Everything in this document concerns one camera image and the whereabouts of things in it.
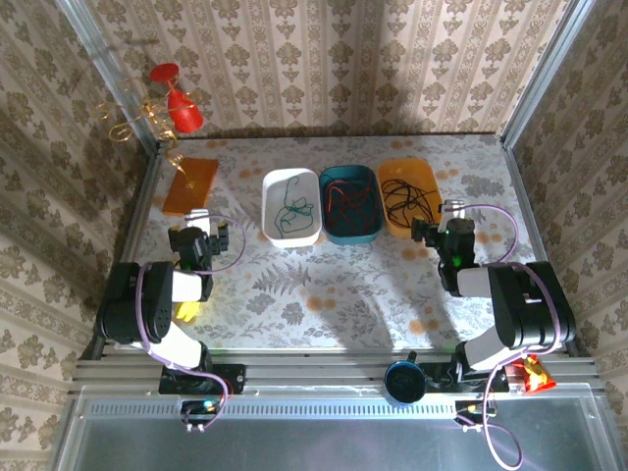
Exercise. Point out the aluminium table side rail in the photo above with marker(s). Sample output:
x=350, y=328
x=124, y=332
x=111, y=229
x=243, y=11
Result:
x=533, y=221
x=135, y=221

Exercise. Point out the grey metal panel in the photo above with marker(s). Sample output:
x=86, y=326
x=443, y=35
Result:
x=319, y=441

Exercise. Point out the red wine glass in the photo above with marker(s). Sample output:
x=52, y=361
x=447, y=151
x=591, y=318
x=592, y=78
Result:
x=184, y=115

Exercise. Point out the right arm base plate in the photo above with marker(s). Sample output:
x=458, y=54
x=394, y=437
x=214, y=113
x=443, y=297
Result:
x=441, y=380

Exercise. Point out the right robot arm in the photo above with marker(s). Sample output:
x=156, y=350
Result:
x=530, y=309

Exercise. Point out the red snack packet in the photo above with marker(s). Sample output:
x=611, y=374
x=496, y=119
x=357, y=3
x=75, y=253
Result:
x=535, y=375

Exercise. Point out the orange plastic tray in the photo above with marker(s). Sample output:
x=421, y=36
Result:
x=402, y=169

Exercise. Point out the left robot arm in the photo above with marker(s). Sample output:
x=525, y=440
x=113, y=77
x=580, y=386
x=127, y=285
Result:
x=127, y=304

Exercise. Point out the blue round cup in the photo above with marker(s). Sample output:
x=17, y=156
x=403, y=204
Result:
x=404, y=382

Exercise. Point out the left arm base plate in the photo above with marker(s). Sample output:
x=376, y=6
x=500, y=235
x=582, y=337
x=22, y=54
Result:
x=230, y=378

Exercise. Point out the yellow soft object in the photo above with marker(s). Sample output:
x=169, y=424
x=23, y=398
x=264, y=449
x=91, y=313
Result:
x=189, y=313

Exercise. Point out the white plastic tray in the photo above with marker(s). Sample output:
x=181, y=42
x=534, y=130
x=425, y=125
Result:
x=279, y=181

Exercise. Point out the teal plastic tray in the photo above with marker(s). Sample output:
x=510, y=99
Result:
x=373, y=230

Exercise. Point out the aluminium frame rail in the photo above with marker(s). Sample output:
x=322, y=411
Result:
x=319, y=370

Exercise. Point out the aluminium frame post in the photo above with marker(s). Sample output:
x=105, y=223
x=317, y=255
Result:
x=547, y=68
x=95, y=44

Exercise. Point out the orange rectangular board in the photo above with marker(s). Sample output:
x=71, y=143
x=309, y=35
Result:
x=191, y=186

